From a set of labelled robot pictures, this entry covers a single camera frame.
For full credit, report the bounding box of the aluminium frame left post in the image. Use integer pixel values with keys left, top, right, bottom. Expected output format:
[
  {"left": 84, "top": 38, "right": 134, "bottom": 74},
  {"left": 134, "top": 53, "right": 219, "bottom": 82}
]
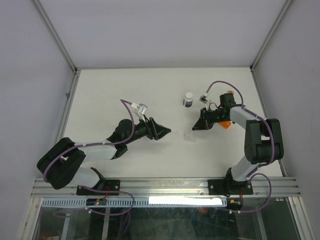
[{"left": 31, "top": 0, "right": 78, "bottom": 73}]

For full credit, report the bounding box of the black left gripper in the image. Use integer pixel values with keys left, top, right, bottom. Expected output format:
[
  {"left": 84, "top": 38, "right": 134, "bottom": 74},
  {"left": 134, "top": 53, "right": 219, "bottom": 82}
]
[{"left": 124, "top": 114, "right": 171, "bottom": 145}]

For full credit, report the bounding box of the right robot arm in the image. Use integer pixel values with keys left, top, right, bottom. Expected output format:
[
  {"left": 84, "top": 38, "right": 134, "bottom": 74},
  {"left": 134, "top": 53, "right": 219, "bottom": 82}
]
[{"left": 192, "top": 93, "right": 284, "bottom": 197}]

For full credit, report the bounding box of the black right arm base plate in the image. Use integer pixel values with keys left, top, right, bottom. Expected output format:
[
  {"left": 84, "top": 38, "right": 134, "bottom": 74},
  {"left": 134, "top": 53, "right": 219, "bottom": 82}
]
[{"left": 207, "top": 178, "right": 253, "bottom": 197}]

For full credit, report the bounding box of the clear pill organizer box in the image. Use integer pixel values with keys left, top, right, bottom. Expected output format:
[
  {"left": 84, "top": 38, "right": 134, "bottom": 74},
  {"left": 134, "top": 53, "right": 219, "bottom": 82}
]
[{"left": 184, "top": 132, "right": 196, "bottom": 142}]

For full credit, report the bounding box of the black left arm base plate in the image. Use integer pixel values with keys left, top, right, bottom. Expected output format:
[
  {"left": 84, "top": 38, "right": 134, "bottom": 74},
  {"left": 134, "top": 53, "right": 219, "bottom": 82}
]
[{"left": 76, "top": 179, "right": 121, "bottom": 196}]

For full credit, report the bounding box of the aluminium frame post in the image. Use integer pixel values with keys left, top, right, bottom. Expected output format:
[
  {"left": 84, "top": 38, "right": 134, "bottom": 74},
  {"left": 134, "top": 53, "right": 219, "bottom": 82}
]
[
  {"left": 31, "top": 0, "right": 78, "bottom": 73},
  {"left": 250, "top": 0, "right": 294, "bottom": 72}
]

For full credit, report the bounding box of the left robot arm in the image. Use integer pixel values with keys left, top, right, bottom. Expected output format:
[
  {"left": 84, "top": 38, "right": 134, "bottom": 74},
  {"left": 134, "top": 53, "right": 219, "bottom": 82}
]
[{"left": 36, "top": 117, "right": 171, "bottom": 195}]

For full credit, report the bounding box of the grey slotted cable duct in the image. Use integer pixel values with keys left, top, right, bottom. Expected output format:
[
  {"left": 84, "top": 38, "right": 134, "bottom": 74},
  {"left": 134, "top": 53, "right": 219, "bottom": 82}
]
[{"left": 41, "top": 196, "right": 227, "bottom": 208}]

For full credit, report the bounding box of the white pill bottle blue label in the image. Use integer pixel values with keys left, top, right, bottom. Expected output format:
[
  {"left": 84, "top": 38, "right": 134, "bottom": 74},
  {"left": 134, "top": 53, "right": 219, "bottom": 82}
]
[{"left": 183, "top": 92, "right": 193, "bottom": 108}]

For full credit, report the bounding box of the aluminium mounting rail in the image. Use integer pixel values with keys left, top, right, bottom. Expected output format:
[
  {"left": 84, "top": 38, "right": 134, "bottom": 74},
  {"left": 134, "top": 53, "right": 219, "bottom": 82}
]
[{"left": 31, "top": 175, "right": 301, "bottom": 198}]

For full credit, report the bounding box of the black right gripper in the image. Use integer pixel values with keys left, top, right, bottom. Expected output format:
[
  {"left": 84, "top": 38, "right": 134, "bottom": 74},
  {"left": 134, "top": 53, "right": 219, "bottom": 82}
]
[{"left": 192, "top": 106, "right": 228, "bottom": 130}]

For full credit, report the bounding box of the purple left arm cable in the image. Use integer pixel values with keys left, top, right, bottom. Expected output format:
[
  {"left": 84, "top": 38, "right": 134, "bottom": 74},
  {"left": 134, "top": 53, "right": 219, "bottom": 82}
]
[{"left": 42, "top": 99, "right": 137, "bottom": 183}]

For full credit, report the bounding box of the aluminium frame right post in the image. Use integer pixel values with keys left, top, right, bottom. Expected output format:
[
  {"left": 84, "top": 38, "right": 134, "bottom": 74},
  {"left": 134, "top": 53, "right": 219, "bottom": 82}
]
[{"left": 250, "top": 0, "right": 294, "bottom": 72}]

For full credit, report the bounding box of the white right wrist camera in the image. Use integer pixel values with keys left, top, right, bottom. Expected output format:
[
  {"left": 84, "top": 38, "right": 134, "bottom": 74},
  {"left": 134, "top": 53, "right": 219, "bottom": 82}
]
[{"left": 199, "top": 92, "right": 209, "bottom": 104}]

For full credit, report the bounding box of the orange pill organizer box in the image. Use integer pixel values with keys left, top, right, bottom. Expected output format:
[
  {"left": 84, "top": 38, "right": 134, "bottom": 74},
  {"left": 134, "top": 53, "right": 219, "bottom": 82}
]
[{"left": 219, "top": 121, "right": 232, "bottom": 129}]

